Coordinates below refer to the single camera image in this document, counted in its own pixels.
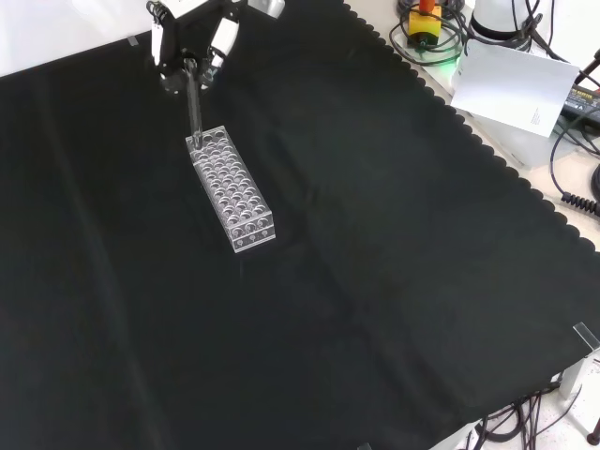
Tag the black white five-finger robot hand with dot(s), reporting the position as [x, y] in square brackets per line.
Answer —
[178, 33]

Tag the clear glass test tube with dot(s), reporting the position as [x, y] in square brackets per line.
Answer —
[194, 108]

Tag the clear acrylic test tube rack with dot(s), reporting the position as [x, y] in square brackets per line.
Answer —
[229, 187]

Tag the clear plastic cloth clamp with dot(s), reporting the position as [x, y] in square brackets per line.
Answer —
[587, 335]
[364, 446]
[133, 41]

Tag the yellow emergency stop button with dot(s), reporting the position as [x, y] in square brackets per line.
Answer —
[424, 28]

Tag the black bench cloth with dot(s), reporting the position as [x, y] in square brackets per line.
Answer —
[328, 262]

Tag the black power adapter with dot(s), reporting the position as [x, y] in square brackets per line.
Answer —
[583, 100]

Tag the grey bench leg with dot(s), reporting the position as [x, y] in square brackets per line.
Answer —
[572, 377]

